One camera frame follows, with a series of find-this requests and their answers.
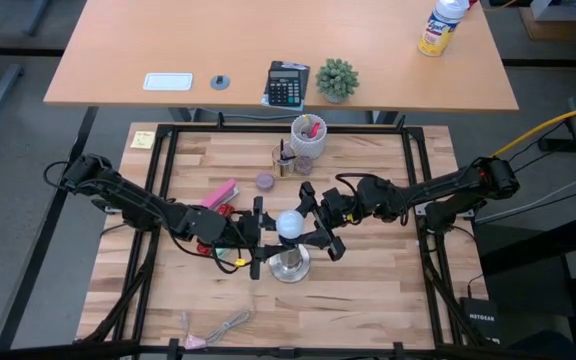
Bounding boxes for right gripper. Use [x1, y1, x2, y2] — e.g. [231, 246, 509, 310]
[293, 180, 365, 263]

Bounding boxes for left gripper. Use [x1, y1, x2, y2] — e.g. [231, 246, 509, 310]
[225, 195, 290, 281]

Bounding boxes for white lightbulb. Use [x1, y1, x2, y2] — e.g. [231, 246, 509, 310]
[275, 209, 306, 240]

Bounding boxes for metal lamp stand black socket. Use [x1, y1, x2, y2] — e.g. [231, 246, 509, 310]
[268, 237, 312, 284]

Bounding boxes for grey cable bundle pink bag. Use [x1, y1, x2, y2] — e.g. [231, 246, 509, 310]
[180, 308, 257, 350]

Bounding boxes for red stapler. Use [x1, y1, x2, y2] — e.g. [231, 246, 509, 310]
[196, 203, 235, 256]

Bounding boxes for purple round cap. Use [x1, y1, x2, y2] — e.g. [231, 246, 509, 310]
[255, 172, 276, 193]

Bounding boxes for small purple jar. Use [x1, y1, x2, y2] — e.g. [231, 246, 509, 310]
[295, 155, 315, 177]

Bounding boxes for white ribbed pen cup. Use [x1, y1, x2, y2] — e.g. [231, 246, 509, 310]
[290, 113, 328, 160]

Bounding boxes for black calculator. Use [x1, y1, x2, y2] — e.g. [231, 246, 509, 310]
[261, 60, 312, 112]
[266, 68, 303, 108]

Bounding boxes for small green potted plant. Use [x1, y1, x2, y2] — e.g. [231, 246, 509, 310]
[315, 58, 361, 105]

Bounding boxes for yellow sticky note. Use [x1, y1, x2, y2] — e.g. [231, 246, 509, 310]
[129, 130, 157, 150]

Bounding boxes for white rectangular tray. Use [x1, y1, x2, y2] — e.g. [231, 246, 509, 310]
[142, 72, 195, 92]

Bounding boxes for black Netgear box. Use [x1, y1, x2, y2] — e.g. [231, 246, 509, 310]
[459, 296, 501, 346]

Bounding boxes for light wood desk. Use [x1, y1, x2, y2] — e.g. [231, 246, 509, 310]
[42, 0, 520, 113]

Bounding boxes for yellow Lysol wipes canister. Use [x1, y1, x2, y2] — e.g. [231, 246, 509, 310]
[416, 0, 471, 58]

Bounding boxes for brown cardboard sheet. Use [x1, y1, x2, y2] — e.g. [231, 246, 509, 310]
[517, 4, 576, 43]

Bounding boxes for grey box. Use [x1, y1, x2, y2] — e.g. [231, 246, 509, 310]
[530, 0, 576, 23]

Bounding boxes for black metal table frame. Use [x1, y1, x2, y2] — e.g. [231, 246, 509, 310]
[72, 112, 492, 360]

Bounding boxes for grey floor cable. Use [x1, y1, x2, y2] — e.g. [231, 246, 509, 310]
[475, 175, 576, 225]

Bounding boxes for yellow cable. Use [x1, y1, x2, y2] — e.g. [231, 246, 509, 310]
[490, 101, 576, 159]

